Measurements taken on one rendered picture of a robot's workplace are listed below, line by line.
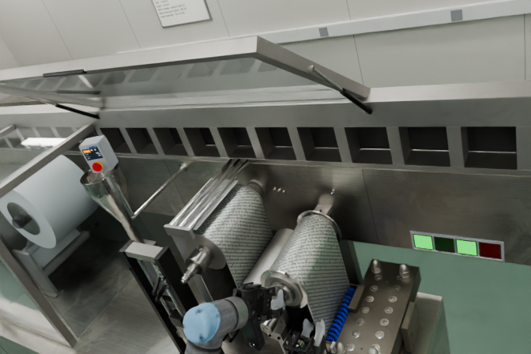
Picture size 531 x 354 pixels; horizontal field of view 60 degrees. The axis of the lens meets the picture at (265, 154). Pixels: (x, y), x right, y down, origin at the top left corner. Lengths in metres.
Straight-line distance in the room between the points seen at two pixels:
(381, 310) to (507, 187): 0.53
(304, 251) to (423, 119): 0.49
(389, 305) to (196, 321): 0.69
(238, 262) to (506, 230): 0.75
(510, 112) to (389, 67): 2.71
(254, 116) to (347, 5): 2.43
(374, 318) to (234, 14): 3.25
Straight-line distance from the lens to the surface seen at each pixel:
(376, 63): 3.86
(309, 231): 1.39
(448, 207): 1.37
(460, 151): 1.26
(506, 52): 3.66
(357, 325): 1.49
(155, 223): 2.16
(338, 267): 1.50
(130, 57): 1.01
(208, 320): 1.03
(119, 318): 2.09
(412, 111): 1.22
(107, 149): 1.47
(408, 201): 1.39
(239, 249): 1.43
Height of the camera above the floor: 2.19
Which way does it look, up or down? 29 degrees down
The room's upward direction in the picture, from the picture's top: 19 degrees counter-clockwise
